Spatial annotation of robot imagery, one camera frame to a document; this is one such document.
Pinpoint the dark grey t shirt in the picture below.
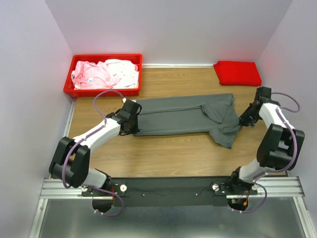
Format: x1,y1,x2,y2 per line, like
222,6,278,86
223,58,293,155
137,93,241,148

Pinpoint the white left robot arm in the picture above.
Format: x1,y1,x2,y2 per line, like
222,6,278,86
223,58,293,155
49,99,142,196

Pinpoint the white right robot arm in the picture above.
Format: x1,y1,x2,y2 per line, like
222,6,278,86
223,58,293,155
228,86,305,194

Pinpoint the white t shirt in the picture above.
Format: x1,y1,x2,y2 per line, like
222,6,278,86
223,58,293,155
105,59,139,89

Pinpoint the folded red t shirt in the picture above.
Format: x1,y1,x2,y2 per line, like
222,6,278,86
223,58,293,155
213,60,262,86

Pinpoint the pink t shirt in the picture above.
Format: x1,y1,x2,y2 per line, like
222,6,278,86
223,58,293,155
71,61,119,90

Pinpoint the red plastic bin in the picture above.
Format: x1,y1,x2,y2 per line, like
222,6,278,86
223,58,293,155
63,54,144,97

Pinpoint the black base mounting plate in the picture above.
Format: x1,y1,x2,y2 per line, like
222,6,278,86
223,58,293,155
83,176,257,210

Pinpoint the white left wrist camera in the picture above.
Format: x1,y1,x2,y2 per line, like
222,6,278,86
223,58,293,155
122,98,136,104

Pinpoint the aluminium frame rail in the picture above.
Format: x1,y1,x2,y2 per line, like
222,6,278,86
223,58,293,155
29,99,309,238

